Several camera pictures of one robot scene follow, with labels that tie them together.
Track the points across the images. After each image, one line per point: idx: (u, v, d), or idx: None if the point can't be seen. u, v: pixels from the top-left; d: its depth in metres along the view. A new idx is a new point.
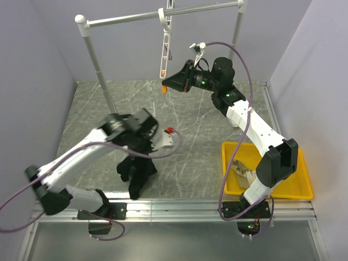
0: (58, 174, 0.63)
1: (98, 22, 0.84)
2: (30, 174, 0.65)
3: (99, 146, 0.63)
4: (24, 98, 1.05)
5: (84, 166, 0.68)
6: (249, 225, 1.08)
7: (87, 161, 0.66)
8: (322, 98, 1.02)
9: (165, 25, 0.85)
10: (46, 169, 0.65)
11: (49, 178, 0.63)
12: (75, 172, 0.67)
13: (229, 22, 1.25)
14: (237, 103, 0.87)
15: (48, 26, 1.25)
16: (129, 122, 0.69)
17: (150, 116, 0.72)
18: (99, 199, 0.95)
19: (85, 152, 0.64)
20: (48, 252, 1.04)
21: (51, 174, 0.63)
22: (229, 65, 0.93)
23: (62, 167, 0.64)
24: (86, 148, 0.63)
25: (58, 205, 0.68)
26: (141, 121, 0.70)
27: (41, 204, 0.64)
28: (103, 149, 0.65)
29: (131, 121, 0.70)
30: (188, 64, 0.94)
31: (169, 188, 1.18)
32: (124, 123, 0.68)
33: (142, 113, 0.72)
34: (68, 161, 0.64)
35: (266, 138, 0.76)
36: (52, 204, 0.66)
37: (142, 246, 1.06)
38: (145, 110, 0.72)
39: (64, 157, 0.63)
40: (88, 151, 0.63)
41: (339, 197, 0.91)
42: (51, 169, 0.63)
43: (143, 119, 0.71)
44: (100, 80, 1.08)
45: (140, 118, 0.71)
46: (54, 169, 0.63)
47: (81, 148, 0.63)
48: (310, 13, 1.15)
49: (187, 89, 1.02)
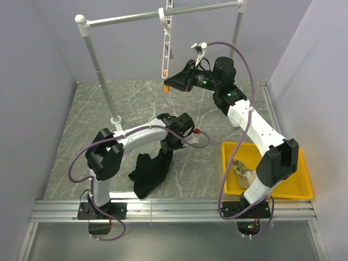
0: (130, 140, 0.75)
1: (98, 22, 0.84)
2: (106, 134, 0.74)
3: (161, 130, 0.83)
4: (24, 98, 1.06)
5: (141, 144, 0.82)
6: (249, 225, 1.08)
7: (145, 141, 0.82)
8: (322, 98, 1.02)
9: (166, 25, 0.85)
10: (120, 133, 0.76)
11: (122, 141, 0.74)
12: (135, 146, 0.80)
13: (229, 22, 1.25)
14: (238, 101, 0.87)
15: (48, 26, 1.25)
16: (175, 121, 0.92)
17: (191, 119, 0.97)
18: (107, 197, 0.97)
19: (150, 130, 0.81)
20: (48, 252, 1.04)
21: (124, 138, 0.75)
22: (231, 64, 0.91)
23: (134, 136, 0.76)
24: (152, 128, 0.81)
25: (110, 172, 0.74)
26: (184, 121, 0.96)
27: (107, 159, 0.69)
28: (158, 134, 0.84)
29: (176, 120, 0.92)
30: (190, 63, 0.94)
31: (169, 187, 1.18)
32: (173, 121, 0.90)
33: (185, 116, 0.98)
34: (138, 133, 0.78)
35: (267, 138, 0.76)
36: (110, 167, 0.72)
37: (142, 246, 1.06)
38: (187, 115, 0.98)
39: (137, 128, 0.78)
40: (153, 131, 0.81)
41: (339, 197, 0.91)
42: (126, 134, 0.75)
43: (185, 120, 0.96)
44: (100, 80, 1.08)
45: (184, 119, 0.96)
46: (128, 135, 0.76)
47: (150, 126, 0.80)
48: (310, 14, 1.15)
49: (188, 89, 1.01)
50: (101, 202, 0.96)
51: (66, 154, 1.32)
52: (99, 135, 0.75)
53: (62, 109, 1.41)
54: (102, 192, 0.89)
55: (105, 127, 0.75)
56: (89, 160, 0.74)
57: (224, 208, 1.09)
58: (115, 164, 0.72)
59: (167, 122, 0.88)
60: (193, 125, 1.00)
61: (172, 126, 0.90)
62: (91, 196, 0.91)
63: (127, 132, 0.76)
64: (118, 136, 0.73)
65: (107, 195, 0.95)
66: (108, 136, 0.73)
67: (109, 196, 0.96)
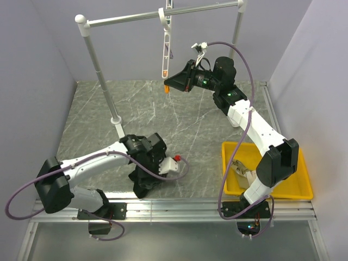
0: (79, 170, 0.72)
1: (98, 22, 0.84)
2: (51, 165, 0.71)
3: (120, 156, 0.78)
4: (24, 98, 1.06)
5: (97, 171, 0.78)
6: (249, 225, 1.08)
7: (101, 168, 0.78)
8: (322, 99, 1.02)
9: (166, 25, 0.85)
10: (70, 163, 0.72)
11: (70, 171, 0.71)
12: (89, 174, 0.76)
13: (229, 22, 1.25)
14: (238, 101, 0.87)
15: (48, 26, 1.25)
16: (143, 142, 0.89)
17: (160, 140, 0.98)
18: (99, 200, 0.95)
19: (107, 157, 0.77)
20: (47, 253, 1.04)
21: (73, 168, 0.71)
22: (231, 64, 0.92)
23: (84, 165, 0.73)
24: (110, 154, 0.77)
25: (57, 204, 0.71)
26: (153, 143, 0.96)
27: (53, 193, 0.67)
28: (118, 160, 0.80)
29: (144, 142, 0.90)
30: (190, 63, 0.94)
31: (169, 187, 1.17)
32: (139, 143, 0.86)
33: (154, 137, 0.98)
34: (91, 161, 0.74)
35: (267, 138, 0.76)
36: (56, 200, 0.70)
37: (142, 246, 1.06)
38: (156, 135, 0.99)
39: (90, 156, 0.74)
40: (110, 157, 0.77)
41: (339, 198, 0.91)
42: (75, 164, 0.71)
43: (154, 142, 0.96)
44: (100, 80, 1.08)
45: (153, 141, 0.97)
46: (78, 165, 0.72)
47: (106, 153, 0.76)
48: (310, 14, 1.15)
49: (189, 89, 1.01)
50: (92, 208, 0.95)
51: (66, 154, 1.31)
52: (46, 165, 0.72)
53: (62, 109, 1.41)
54: (85, 205, 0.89)
55: (53, 156, 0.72)
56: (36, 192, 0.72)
57: (224, 208, 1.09)
58: (60, 198, 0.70)
59: (131, 145, 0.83)
60: (165, 145, 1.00)
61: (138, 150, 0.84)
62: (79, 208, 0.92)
63: (77, 162, 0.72)
64: (65, 167, 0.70)
65: (97, 200, 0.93)
66: (54, 167, 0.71)
67: (99, 201, 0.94)
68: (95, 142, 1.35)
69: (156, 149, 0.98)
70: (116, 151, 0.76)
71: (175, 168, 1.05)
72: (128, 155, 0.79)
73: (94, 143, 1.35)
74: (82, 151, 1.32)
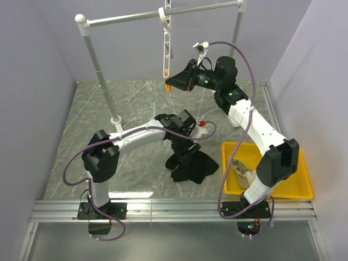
0: (126, 142, 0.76)
1: (98, 22, 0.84)
2: (100, 137, 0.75)
3: (158, 131, 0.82)
4: (24, 98, 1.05)
5: (138, 144, 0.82)
6: (249, 225, 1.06)
7: (141, 142, 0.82)
8: (322, 98, 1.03)
9: (166, 24, 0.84)
10: (116, 135, 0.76)
11: (118, 142, 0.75)
12: (130, 149, 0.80)
13: (229, 23, 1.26)
14: (240, 101, 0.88)
15: (48, 26, 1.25)
16: (174, 120, 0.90)
17: (191, 116, 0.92)
18: (106, 199, 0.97)
19: (148, 131, 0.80)
20: (47, 252, 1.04)
21: (120, 140, 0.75)
22: (232, 64, 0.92)
23: (130, 138, 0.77)
24: (149, 129, 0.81)
25: (106, 173, 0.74)
26: (184, 119, 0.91)
27: (103, 160, 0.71)
28: (155, 136, 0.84)
29: (175, 119, 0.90)
30: (192, 63, 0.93)
31: (169, 187, 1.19)
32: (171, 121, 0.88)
33: (184, 114, 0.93)
34: (135, 135, 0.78)
35: (267, 138, 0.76)
36: (106, 169, 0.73)
37: (142, 246, 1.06)
38: (186, 112, 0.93)
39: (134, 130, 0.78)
40: (150, 132, 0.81)
41: (339, 197, 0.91)
42: (122, 136, 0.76)
43: (185, 118, 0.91)
44: (101, 79, 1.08)
45: (182, 117, 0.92)
46: (124, 136, 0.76)
47: (147, 128, 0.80)
48: (310, 14, 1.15)
49: (190, 88, 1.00)
50: (100, 203, 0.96)
51: (66, 154, 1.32)
52: (95, 138, 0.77)
53: (62, 109, 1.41)
54: (99, 192, 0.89)
55: (101, 130, 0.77)
56: (86, 162, 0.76)
57: (224, 208, 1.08)
58: (112, 165, 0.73)
59: (165, 123, 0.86)
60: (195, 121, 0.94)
61: (171, 127, 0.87)
62: (90, 197, 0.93)
63: (123, 134, 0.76)
64: (113, 138, 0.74)
65: (107, 196, 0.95)
66: (104, 138, 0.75)
67: (109, 196, 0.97)
68: None
69: (187, 125, 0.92)
70: (155, 126, 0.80)
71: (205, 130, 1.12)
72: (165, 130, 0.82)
73: None
74: None
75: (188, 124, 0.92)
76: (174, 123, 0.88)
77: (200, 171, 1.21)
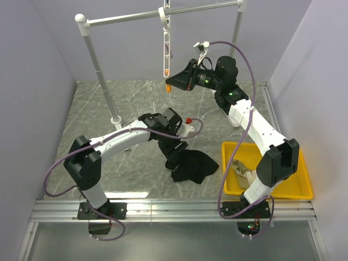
0: (107, 146, 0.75)
1: (98, 22, 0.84)
2: (81, 143, 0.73)
3: (142, 132, 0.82)
4: (24, 98, 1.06)
5: (122, 147, 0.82)
6: (249, 225, 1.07)
7: (125, 144, 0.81)
8: (322, 98, 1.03)
9: (166, 24, 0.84)
10: (98, 140, 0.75)
11: (99, 148, 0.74)
12: (113, 153, 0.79)
13: (229, 23, 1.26)
14: (240, 101, 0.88)
15: (48, 26, 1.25)
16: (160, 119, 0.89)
17: (175, 114, 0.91)
18: (104, 196, 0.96)
19: (131, 134, 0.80)
20: (47, 252, 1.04)
21: (102, 145, 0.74)
22: (233, 63, 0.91)
23: (112, 142, 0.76)
24: (132, 131, 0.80)
25: (89, 180, 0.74)
26: (168, 118, 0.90)
27: (86, 168, 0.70)
28: (140, 137, 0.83)
29: (161, 118, 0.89)
30: (192, 62, 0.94)
31: (169, 187, 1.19)
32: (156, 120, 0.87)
33: (168, 112, 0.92)
34: (116, 138, 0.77)
35: (267, 138, 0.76)
36: (89, 176, 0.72)
37: (142, 246, 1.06)
38: (171, 110, 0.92)
39: (115, 133, 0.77)
40: (134, 134, 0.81)
41: (339, 197, 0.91)
42: (103, 141, 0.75)
43: (169, 117, 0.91)
44: (101, 80, 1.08)
45: (167, 116, 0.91)
46: (106, 141, 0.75)
47: (129, 129, 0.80)
48: (310, 14, 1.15)
49: (191, 88, 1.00)
50: (99, 204, 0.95)
51: (66, 154, 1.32)
52: (75, 144, 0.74)
53: (62, 109, 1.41)
54: (94, 196, 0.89)
55: (82, 135, 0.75)
56: (68, 170, 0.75)
57: (224, 208, 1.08)
58: (94, 172, 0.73)
59: (149, 123, 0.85)
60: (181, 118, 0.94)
61: (156, 127, 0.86)
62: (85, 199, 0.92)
63: (105, 138, 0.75)
64: (94, 143, 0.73)
65: (104, 197, 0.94)
66: (85, 144, 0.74)
67: (105, 197, 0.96)
68: None
69: (173, 123, 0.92)
70: (138, 128, 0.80)
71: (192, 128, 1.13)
72: (149, 130, 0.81)
73: None
74: None
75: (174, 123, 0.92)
76: (159, 122, 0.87)
77: (200, 171, 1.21)
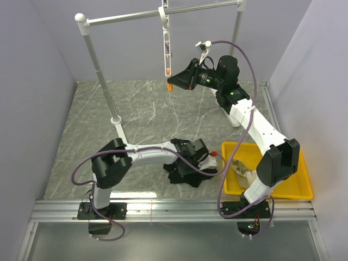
0: (139, 156, 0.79)
1: (98, 21, 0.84)
2: (116, 145, 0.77)
3: (171, 154, 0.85)
4: (24, 97, 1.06)
5: (148, 162, 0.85)
6: (249, 225, 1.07)
7: (152, 160, 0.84)
8: (322, 98, 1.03)
9: (166, 24, 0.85)
10: (133, 147, 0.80)
11: (132, 155, 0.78)
12: (140, 164, 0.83)
13: (228, 22, 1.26)
14: (241, 101, 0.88)
15: (48, 26, 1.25)
16: (188, 147, 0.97)
17: (204, 146, 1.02)
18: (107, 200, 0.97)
19: (162, 151, 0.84)
20: (47, 252, 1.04)
21: (135, 153, 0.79)
22: (235, 63, 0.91)
23: (144, 153, 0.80)
24: (163, 150, 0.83)
25: (110, 181, 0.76)
26: (197, 148, 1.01)
27: (112, 168, 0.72)
28: (167, 157, 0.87)
29: (190, 146, 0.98)
30: (194, 62, 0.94)
31: (169, 187, 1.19)
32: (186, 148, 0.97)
33: (198, 143, 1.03)
34: (149, 151, 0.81)
35: (268, 137, 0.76)
36: (111, 178, 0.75)
37: (142, 246, 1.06)
38: (200, 142, 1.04)
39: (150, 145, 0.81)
40: (163, 153, 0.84)
41: (339, 197, 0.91)
42: (137, 150, 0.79)
43: (198, 147, 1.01)
44: (101, 79, 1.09)
45: (196, 145, 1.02)
46: (139, 150, 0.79)
47: (162, 148, 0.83)
48: (310, 14, 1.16)
49: (192, 87, 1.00)
50: (99, 205, 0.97)
51: (66, 154, 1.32)
52: (111, 143, 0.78)
53: (62, 109, 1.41)
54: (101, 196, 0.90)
55: (120, 137, 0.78)
56: (94, 165, 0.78)
57: (224, 208, 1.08)
58: (117, 176, 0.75)
59: (179, 148, 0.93)
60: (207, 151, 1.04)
61: (183, 153, 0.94)
62: (90, 198, 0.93)
63: (139, 148, 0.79)
64: (129, 150, 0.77)
65: (106, 199, 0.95)
66: (119, 147, 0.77)
67: (109, 199, 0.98)
68: (95, 141, 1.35)
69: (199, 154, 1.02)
70: (169, 149, 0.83)
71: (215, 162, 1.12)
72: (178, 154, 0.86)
73: (94, 143, 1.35)
74: (82, 150, 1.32)
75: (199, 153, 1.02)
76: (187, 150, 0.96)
77: (197, 175, 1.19)
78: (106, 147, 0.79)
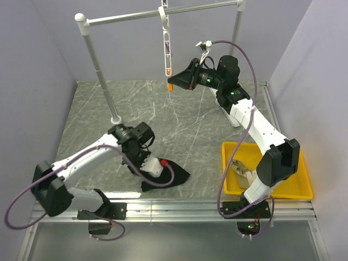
0: (73, 169, 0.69)
1: (98, 21, 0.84)
2: (43, 169, 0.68)
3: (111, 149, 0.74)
4: (24, 97, 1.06)
5: (92, 166, 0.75)
6: (249, 225, 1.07)
7: (95, 163, 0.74)
8: (322, 98, 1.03)
9: (166, 24, 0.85)
10: (61, 164, 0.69)
11: (63, 172, 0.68)
12: (84, 172, 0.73)
13: (228, 22, 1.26)
14: (241, 101, 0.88)
15: (48, 26, 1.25)
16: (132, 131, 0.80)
17: (149, 128, 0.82)
18: (99, 198, 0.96)
19: (99, 151, 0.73)
20: (47, 253, 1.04)
21: (66, 169, 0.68)
22: (235, 63, 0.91)
23: (77, 163, 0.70)
24: (100, 148, 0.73)
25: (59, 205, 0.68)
26: (142, 131, 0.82)
27: (51, 194, 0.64)
28: (110, 153, 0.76)
29: (134, 131, 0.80)
30: (194, 62, 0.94)
31: (169, 188, 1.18)
32: (129, 132, 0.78)
33: (142, 126, 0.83)
34: (81, 159, 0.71)
35: (268, 137, 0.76)
36: (56, 202, 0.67)
37: (142, 246, 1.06)
38: (144, 124, 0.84)
39: (79, 154, 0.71)
40: (102, 150, 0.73)
41: (339, 197, 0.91)
42: (66, 165, 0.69)
43: (143, 130, 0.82)
44: (100, 80, 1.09)
45: (141, 129, 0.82)
46: (69, 164, 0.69)
47: (97, 147, 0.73)
48: (310, 14, 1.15)
49: (192, 87, 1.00)
50: (94, 208, 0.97)
51: (66, 154, 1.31)
52: (37, 171, 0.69)
53: (62, 109, 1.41)
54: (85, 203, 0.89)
55: (44, 160, 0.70)
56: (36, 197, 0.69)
57: (224, 208, 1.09)
58: (64, 196, 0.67)
59: (120, 135, 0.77)
60: (153, 135, 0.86)
61: (129, 138, 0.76)
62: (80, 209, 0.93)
63: (68, 162, 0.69)
64: (57, 169, 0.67)
65: (99, 200, 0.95)
66: (47, 171, 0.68)
67: (100, 200, 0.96)
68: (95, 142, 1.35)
69: (146, 138, 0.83)
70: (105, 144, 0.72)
71: (156, 172, 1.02)
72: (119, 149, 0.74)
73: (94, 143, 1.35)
74: None
75: (147, 137, 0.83)
76: (133, 134, 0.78)
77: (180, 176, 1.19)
78: (34, 177, 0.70)
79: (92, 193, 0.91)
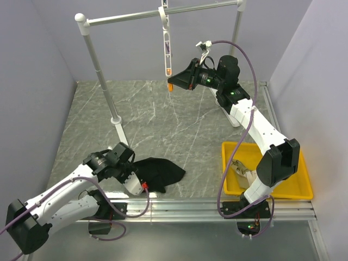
0: (47, 206, 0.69)
1: (98, 21, 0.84)
2: (17, 209, 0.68)
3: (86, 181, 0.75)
4: (24, 97, 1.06)
5: (67, 200, 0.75)
6: (249, 225, 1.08)
7: (70, 197, 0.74)
8: (322, 99, 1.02)
9: (166, 24, 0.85)
10: (35, 202, 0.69)
11: (37, 210, 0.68)
12: (61, 206, 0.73)
13: (228, 22, 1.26)
14: (241, 101, 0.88)
15: (48, 26, 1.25)
16: (109, 157, 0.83)
17: (126, 148, 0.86)
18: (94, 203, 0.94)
19: (73, 185, 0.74)
20: (47, 253, 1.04)
21: (39, 206, 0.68)
22: (235, 63, 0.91)
23: (51, 199, 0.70)
24: (75, 181, 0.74)
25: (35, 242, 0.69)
26: (119, 154, 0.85)
27: (26, 235, 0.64)
28: (85, 185, 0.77)
29: (110, 155, 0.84)
30: (194, 62, 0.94)
31: (169, 187, 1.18)
32: (105, 159, 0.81)
33: (119, 147, 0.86)
34: (56, 194, 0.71)
35: (268, 137, 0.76)
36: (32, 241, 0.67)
37: (142, 246, 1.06)
38: (121, 144, 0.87)
39: (53, 190, 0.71)
40: (77, 183, 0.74)
41: (339, 198, 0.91)
42: (40, 202, 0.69)
43: (120, 151, 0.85)
44: (100, 80, 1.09)
45: (118, 151, 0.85)
46: (44, 200, 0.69)
47: (71, 180, 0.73)
48: (310, 14, 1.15)
49: (193, 87, 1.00)
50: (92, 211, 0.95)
51: (66, 154, 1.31)
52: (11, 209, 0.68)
53: (62, 109, 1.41)
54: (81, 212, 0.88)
55: (17, 200, 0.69)
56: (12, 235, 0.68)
57: (224, 208, 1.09)
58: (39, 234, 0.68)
59: (97, 163, 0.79)
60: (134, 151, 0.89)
61: (106, 166, 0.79)
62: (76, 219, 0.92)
63: (42, 198, 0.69)
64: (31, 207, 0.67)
65: (95, 204, 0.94)
66: (20, 210, 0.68)
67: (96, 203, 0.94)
68: (95, 142, 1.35)
69: (125, 158, 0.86)
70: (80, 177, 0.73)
71: None
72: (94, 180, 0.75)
73: (94, 143, 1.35)
74: (82, 150, 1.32)
75: (126, 156, 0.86)
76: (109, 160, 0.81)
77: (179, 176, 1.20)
78: (8, 218, 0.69)
79: (81, 203, 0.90)
